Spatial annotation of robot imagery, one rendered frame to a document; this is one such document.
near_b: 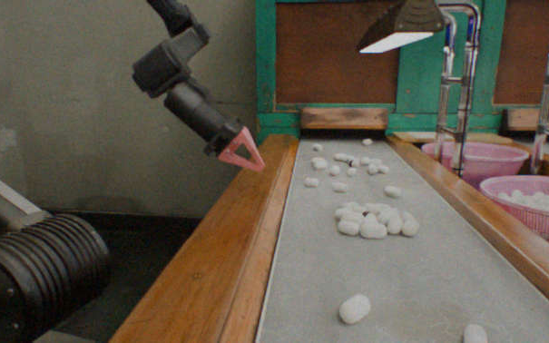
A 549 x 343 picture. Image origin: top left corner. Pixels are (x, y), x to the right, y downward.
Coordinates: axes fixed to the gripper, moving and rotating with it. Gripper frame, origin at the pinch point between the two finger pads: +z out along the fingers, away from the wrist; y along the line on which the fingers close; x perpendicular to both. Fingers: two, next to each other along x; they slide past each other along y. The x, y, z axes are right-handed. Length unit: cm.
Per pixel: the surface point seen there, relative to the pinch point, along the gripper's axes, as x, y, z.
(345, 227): -5.1, -13.4, 15.0
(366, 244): -5.9, -16.5, 17.9
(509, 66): -61, 79, 45
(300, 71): -15, 79, -6
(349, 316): -4.6, -36.8, 13.7
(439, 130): -28, 35, 30
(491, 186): -24.9, 11.8, 38.3
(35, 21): 68, 172, -143
